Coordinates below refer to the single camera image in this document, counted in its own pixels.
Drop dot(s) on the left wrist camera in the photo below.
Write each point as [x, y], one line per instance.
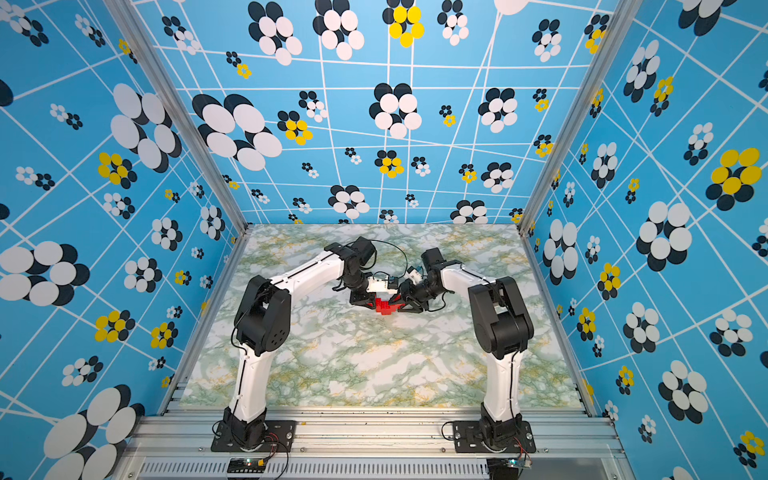
[382, 284]

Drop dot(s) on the aluminium corner post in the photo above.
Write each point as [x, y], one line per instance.
[136, 35]
[621, 21]

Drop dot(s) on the right circuit board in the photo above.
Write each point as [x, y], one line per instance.
[507, 468]

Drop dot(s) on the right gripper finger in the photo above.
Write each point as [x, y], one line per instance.
[403, 291]
[413, 307]

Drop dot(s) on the red long lego brick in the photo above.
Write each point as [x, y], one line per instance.
[394, 306]

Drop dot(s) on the left black circuit board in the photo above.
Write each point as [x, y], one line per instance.
[246, 466]

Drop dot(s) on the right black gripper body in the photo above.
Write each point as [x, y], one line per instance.
[423, 291]

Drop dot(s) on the aluminium front rail frame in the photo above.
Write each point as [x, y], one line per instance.
[375, 443]

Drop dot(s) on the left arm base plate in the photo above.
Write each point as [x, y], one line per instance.
[262, 436]

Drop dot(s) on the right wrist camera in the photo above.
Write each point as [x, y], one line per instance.
[414, 274]

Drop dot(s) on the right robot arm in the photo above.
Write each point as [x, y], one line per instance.
[502, 327]

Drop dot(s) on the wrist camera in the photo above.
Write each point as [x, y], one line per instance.
[414, 274]
[382, 284]

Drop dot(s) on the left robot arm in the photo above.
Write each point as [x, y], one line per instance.
[262, 325]

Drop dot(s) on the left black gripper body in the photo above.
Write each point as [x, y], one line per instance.
[362, 296]

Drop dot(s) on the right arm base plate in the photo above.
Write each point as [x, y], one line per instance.
[482, 437]

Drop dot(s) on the left aluminium corner post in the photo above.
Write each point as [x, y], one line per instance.
[136, 35]

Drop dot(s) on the right aluminium corner post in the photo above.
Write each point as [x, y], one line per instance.
[621, 21]

